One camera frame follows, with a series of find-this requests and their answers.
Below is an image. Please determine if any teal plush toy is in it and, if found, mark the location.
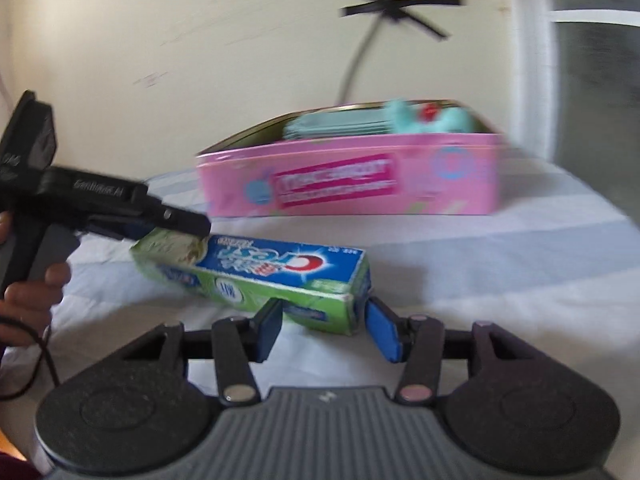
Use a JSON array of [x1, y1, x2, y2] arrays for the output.
[[387, 99, 473, 135]]

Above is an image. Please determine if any frosted floral window glass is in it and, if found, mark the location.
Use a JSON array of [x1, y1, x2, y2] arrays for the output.
[[547, 0, 640, 211]]

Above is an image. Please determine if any mint green pouch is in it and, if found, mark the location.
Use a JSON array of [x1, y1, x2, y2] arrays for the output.
[[283, 109, 396, 140]]

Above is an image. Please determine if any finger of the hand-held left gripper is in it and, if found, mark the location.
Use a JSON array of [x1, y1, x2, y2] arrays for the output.
[[120, 196, 212, 242]]

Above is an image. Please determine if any white window frame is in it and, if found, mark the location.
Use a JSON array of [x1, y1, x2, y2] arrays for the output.
[[507, 0, 640, 166]]

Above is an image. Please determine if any person's left hand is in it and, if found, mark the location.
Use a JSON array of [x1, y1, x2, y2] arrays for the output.
[[0, 211, 72, 347]]

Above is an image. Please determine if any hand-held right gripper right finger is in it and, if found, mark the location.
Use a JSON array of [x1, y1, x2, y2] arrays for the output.
[[364, 296, 551, 405]]

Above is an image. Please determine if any dark red clothing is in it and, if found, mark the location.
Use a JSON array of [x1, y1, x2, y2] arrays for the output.
[[0, 451, 43, 480]]

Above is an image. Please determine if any green toothpaste box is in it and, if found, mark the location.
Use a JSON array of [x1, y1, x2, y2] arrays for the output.
[[130, 230, 372, 337]]

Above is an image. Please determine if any black tape cross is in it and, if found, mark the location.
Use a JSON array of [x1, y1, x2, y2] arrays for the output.
[[340, 0, 467, 40]]

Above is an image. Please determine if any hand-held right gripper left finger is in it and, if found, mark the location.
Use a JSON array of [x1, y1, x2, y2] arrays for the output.
[[119, 298, 284, 405]]

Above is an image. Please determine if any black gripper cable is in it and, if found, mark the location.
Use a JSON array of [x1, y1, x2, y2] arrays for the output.
[[0, 315, 62, 402]]

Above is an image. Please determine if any pink tin box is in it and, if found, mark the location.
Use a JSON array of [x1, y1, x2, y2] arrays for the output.
[[195, 99, 507, 220]]

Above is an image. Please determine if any white striped bed sheet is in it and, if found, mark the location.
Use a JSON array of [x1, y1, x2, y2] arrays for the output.
[[0, 157, 640, 456]]

